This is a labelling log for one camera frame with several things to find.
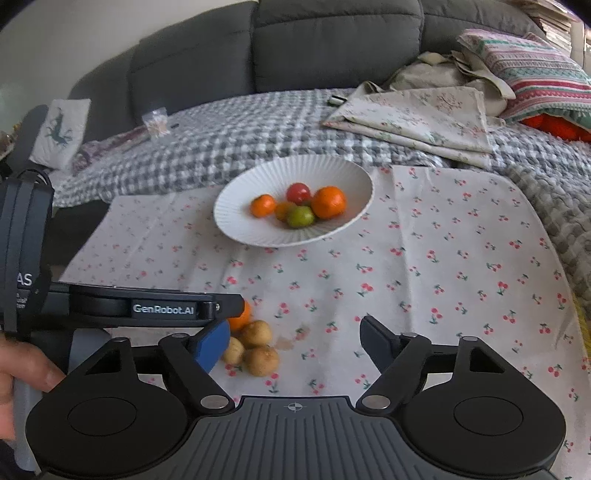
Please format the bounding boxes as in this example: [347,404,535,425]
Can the red tomato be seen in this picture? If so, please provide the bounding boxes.
[286,183,312,205]

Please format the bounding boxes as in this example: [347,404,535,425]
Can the brown kiwi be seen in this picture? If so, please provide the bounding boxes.
[223,337,246,365]
[240,320,273,349]
[245,346,280,378]

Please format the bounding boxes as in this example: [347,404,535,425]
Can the cherry print tablecloth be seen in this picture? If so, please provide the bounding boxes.
[60,164,585,476]

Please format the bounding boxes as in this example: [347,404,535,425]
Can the orange fuzzy cushion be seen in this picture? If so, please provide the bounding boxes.
[522,110,591,141]

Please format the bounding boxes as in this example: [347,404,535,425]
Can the striped colourful pillow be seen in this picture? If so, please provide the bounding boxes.
[457,28,591,124]

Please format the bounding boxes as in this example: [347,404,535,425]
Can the stack of magazines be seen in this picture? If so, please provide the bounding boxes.
[526,0,583,44]

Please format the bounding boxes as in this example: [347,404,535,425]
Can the clear cotton swab box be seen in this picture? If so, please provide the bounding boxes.
[142,108,172,138]

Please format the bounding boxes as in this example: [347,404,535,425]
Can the dark grey sofa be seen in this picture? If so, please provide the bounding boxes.
[7,0,555,268]

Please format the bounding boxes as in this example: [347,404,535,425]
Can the beige tote bag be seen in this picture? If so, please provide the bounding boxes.
[351,48,517,116]

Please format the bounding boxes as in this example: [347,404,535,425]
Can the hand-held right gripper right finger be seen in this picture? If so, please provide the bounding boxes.
[355,315,505,413]

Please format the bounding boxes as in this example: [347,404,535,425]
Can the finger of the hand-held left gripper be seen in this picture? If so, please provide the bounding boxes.
[215,294,246,325]

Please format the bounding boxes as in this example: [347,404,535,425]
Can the small orange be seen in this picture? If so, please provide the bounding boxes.
[250,194,278,218]
[227,299,253,332]

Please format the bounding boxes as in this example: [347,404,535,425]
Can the folded floral cloth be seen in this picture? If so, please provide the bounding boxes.
[322,87,506,169]

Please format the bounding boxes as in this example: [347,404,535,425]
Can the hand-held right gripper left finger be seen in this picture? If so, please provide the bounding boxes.
[84,320,232,414]

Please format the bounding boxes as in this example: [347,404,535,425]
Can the person's left hand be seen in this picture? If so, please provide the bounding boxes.
[0,332,66,440]

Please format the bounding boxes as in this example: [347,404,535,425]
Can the grey plaid quilt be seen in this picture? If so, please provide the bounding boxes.
[53,88,591,208]

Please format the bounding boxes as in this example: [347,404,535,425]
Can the white ribbed bowl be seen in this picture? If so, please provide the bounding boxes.
[213,154,374,247]

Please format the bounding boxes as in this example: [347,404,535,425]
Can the patterned fabric pouch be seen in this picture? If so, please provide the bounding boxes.
[71,138,123,174]

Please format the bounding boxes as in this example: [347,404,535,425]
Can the large orange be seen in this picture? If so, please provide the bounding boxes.
[311,185,347,220]

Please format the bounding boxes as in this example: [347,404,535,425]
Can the grey waffle blanket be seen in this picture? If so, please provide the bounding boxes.
[503,161,591,319]

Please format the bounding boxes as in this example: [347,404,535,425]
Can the white deer print pillow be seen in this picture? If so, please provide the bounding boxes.
[28,98,92,171]

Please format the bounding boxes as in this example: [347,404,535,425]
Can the green lime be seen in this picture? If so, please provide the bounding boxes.
[287,206,317,229]

